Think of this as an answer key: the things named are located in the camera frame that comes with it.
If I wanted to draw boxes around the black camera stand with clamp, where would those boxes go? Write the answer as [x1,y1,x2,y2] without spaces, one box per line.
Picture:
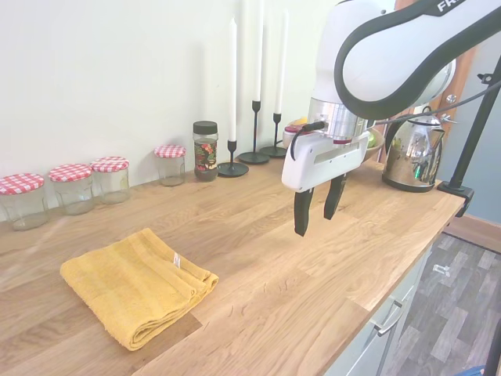
[437,58,501,218]

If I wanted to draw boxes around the wooden door frame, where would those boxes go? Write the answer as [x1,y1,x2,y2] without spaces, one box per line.
[442,49,476,130]

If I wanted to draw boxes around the short black candle holder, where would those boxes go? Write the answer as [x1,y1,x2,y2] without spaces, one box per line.
[216,139,251,178]

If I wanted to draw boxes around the silver cabinet handle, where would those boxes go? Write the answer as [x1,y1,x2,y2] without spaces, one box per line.
[371,299,404,336]

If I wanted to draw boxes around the pale grey kitchen cabinet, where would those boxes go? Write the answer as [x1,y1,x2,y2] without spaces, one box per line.
[323,234,436,376]

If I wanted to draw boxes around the yellow terry towel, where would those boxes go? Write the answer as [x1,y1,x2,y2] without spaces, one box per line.
[59,228,220,353]

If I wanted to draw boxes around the black tripod leg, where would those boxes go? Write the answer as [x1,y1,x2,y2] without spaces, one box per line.
[483,323,501,376]

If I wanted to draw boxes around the coffee jar black lid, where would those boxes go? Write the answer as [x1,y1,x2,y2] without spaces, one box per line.
[192,121,219,183]

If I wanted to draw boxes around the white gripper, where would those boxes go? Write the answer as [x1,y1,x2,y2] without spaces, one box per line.
[281,130,372,237]

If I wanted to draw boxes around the wooden fruit bowl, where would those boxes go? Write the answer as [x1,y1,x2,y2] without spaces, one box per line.
[283,124,387,162]

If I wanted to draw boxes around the glass jar red checked lid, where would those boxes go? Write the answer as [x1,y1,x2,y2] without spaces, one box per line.
[48,163,95,216]
[153,144,187,187]
[0,173,50,231]
[90,156,131,205]

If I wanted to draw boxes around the chrome electric kettle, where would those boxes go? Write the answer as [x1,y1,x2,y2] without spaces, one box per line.
[381,105,458,193]

